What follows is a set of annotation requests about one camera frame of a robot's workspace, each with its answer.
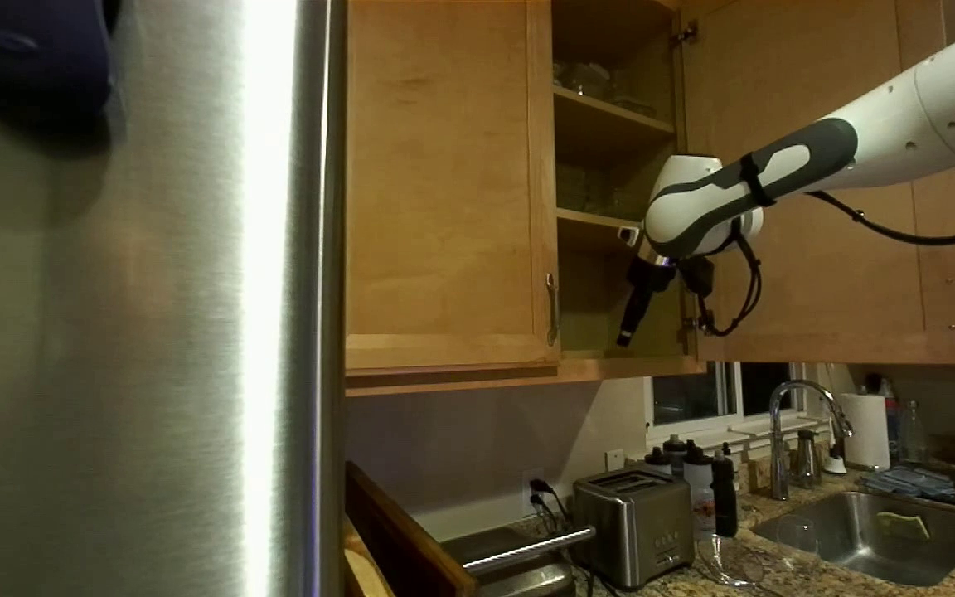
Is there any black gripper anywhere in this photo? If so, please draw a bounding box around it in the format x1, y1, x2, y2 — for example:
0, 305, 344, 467
613, 252, 684, 352

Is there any wooden cabinet door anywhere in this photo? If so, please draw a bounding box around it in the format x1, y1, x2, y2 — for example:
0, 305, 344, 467
341, 0, 562, 374
679, 0, 955, 367

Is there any wooden cabinet shelf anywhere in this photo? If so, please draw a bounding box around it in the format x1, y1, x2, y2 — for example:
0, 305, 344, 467
552, 82, 679, 142
555, 205, 644, 240

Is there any metal door hinge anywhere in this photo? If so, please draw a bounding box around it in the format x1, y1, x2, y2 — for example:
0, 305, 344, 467
666, 17, 708, 50

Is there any white framed window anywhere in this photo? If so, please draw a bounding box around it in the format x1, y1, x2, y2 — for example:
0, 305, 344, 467
648, 363, 843, 449

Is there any black capped bottle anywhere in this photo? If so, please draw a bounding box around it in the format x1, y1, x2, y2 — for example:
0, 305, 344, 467
639, 434, 684, 472

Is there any white bottle black cap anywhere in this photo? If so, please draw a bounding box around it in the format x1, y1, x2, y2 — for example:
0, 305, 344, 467
674, 437, 719, 539

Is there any chrome kitchen faucet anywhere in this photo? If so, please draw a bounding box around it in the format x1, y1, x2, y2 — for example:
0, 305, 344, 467
762, 374, 858, 504

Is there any black slim bottle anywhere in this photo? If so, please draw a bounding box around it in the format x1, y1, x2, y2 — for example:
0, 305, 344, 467
710, 453, 743, 543

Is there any stainless steel toaster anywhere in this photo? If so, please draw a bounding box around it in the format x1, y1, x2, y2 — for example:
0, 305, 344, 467
569, 467, 698, 593

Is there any clear glassware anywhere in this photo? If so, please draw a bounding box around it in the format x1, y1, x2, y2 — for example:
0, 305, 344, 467
559, 57, 616, 99

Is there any white paper towel roll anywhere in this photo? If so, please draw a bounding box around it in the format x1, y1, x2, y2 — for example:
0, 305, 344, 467
837, 389, 894, 478

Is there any clear glass bottle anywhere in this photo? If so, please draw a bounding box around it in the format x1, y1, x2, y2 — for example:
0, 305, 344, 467
896, 395, 930, 464

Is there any dark striped wooden cutting board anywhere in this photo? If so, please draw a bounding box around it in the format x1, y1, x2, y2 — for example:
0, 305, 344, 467
341, 459, 480, 597

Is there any blue dish cloth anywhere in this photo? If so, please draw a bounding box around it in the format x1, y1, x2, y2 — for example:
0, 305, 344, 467
864, 462, 955, 504

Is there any stainless steel sink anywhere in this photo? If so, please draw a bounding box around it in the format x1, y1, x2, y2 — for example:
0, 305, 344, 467
750, 489, 955, 590

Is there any light wooden cutting board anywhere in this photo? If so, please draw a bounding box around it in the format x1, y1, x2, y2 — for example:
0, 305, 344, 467
341, 518, 394, 597

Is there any dark blue object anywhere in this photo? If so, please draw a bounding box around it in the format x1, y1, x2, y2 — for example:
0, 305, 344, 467
0, 0, 124, 139

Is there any metal cabinet door handle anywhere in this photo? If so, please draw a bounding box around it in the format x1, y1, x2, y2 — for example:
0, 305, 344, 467
541, 271, 564, 348

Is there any wooden wall cabinet frame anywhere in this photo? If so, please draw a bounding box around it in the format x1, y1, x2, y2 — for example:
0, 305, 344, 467
339, 0, 712, 400

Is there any black power cord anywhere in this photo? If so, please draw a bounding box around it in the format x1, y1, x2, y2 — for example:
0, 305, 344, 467
524, 480, 585, 557

